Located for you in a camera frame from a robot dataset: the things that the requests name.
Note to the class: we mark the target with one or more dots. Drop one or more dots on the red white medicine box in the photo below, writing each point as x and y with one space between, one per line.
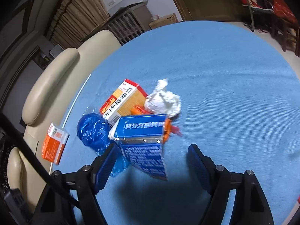
122 100

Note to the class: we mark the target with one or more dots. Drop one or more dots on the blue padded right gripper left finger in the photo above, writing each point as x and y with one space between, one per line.
91 179

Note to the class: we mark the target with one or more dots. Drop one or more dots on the clear plastic box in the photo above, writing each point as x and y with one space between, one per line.
97 99

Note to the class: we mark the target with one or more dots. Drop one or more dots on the blue toothpaste box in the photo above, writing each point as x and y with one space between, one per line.
140 138

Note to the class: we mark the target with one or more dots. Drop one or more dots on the dark wooden stool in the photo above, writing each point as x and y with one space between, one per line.
286 33

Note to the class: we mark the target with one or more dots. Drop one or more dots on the blue plastic bag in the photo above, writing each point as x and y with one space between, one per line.
96 133

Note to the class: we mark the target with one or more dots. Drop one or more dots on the beige leather sofa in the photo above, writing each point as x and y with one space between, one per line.
47 103

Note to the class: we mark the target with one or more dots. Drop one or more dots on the blue towel table cover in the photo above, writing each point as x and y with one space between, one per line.
239 105

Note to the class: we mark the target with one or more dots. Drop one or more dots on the orange wrapper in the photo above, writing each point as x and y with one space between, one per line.
169 128

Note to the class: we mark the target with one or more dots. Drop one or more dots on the white tissue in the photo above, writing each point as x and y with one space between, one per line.
163 101

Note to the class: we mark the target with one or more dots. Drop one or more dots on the cardboard box by wall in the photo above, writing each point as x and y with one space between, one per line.
164 21

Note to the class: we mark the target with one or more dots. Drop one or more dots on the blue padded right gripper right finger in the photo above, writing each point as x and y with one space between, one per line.
216 180

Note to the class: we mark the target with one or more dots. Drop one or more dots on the beige curtain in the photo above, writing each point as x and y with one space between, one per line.
72 20

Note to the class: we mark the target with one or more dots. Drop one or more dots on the brown wooden door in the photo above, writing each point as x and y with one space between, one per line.
213 10

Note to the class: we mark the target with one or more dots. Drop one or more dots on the orange white small box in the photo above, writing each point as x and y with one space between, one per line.
54 143

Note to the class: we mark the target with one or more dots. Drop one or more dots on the red plastic bag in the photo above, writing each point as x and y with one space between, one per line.
283 11

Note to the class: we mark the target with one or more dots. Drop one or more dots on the wooden slatted crib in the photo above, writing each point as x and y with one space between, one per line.
126 24

